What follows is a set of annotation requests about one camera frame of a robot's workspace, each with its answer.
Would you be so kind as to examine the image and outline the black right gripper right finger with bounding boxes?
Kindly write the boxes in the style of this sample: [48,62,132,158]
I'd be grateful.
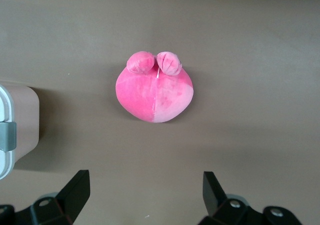
[197,171,305,225]

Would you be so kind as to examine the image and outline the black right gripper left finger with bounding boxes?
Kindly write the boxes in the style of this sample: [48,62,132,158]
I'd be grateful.
[0,169,91,225]

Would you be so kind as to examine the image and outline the pink plush toy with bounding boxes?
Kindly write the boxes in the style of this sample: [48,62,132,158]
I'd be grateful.
[115,50,195,124]

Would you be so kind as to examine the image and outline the pink plastic box base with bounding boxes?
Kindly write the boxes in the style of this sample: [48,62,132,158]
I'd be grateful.
[0,83,41,172]

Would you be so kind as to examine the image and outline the white box lid grey clips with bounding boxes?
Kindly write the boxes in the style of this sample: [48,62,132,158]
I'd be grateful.
[0,84,18,181]

